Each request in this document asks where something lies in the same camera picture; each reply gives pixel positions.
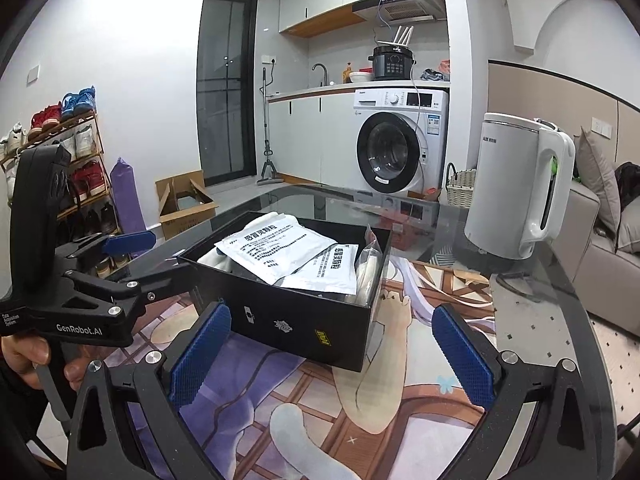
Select range hood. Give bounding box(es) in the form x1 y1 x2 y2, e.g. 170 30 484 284
351 0 446 25

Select grey sofa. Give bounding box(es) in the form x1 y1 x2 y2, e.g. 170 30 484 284
565 160 640 333

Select dark glass door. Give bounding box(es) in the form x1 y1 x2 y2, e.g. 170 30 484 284
196 0 258 186

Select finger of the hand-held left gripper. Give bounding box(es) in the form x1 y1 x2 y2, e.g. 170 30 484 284
62 231 156 261
65 257 198 331

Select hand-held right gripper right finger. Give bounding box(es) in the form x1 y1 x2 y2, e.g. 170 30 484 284
431 304 613 480

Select bagged beige cable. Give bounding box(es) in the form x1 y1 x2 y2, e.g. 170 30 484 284
354 225 383 307

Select white wicker basket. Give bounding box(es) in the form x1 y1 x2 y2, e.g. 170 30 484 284
445 162 478 208

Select black cardboard box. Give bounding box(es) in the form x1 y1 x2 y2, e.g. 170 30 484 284
176 210 393 373

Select person's left forearm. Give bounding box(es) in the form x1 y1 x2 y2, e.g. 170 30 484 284
0 360 71 476

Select white lower cabinets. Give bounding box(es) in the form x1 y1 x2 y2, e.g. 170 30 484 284
267 87 358 186

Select mop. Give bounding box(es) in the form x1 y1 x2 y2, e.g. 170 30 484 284
257 72 283 188

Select rolled purple yoga mat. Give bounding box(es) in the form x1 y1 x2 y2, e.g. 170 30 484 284
110 157 146 233

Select pile of clothes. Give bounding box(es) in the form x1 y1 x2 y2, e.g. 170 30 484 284
420 60 450 82

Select white electric kettle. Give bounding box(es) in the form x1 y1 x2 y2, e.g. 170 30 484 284
464 112 577 261

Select black clothing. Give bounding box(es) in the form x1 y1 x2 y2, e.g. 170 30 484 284
615 161 640 211

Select person's left hand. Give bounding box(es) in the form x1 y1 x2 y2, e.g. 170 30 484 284
0 332 101 393

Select grey pillow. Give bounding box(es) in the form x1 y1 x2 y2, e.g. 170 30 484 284
575 127 623 241

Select row of assorted shoes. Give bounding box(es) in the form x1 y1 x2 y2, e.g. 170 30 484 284
0 87 121 278

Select open cardboard box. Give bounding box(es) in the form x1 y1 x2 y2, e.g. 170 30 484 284
155 170 220 241

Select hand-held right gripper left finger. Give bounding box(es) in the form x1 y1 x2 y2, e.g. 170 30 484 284
66 302 233 480

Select white foam piece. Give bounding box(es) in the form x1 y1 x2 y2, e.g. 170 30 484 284
197 247 238 276

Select white medicine sachet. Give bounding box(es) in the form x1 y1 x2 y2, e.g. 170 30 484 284
277 242 360 296
214 212 337 287

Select black pressure cooker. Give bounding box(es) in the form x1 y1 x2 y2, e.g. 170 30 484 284
369 45 417 81

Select white router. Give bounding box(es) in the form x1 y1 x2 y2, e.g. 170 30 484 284
377 24 416 48

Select white washing machine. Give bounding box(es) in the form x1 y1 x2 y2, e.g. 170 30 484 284
354 86 450 196

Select printed table mat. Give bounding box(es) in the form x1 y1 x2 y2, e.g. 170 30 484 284
107 255 501 480

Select wooden shoe rack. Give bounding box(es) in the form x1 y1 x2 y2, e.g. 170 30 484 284
0 110 121 281

